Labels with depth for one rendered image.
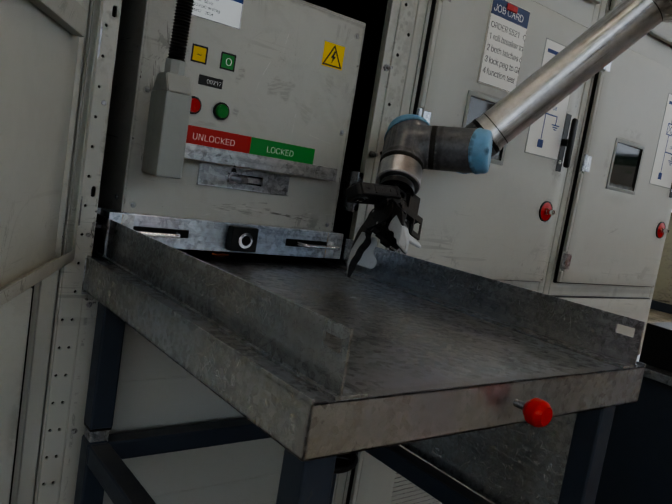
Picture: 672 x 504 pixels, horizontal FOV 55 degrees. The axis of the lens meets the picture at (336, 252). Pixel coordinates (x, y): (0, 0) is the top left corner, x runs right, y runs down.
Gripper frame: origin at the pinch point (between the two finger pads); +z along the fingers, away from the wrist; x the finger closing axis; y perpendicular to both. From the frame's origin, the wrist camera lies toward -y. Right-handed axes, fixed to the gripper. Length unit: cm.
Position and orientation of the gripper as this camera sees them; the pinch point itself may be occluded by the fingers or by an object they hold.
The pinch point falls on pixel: (372, 264)
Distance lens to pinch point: 116.5
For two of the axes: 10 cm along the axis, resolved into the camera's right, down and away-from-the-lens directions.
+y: 7.3, 5.0, 4.6
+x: -6.5, 3.1, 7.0
